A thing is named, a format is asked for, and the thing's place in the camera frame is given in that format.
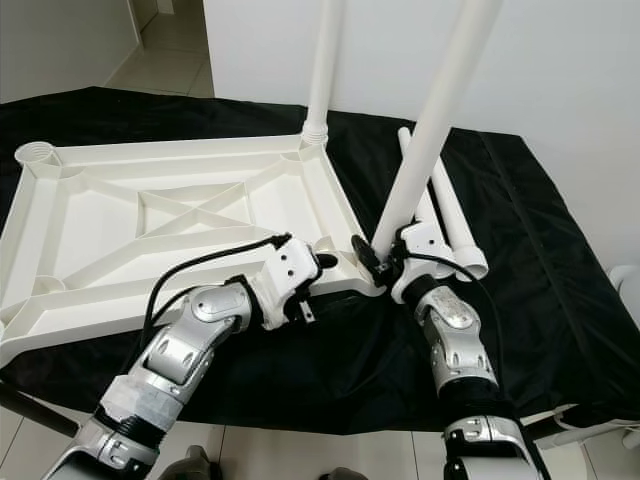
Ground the white plastic table leg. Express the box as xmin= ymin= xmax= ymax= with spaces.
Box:
xmin=430 ymin=160 xmax=491 ymax=283
xmin=302 ymin=0 xmax=351 ymax=146
xmin=397 ymin=127 xmax=441 ymax=226
xmin=370 ymin=0 xmax=503 ymax=251

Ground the black table cloth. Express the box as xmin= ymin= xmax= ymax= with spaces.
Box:
xmin=0 ymin=85 xmax=640 ymax=436

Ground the grey robot left leg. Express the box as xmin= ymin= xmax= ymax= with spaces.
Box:
xmin=185 ymin=447 xmax=231 ymax=480

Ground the white rounded object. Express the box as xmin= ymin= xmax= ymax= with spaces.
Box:
xmin=610 ymin=265 xmax=640 ymax=291

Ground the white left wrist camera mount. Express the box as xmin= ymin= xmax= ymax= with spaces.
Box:
xmin=250 ymin=240 xmax=323 ymax=329

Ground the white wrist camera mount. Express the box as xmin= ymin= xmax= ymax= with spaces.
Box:
xmin=390 ymin=222 xmax=451 ymax=303
xmin=250 ymin=240 xmax=323 ymax=329

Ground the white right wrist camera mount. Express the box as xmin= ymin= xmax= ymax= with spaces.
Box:
xmin=390 ymin=222 xmax=451 ymax=303

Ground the white metal frame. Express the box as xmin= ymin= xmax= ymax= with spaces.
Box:
xmin=545 ymin=405 xmax=640 ymax=449

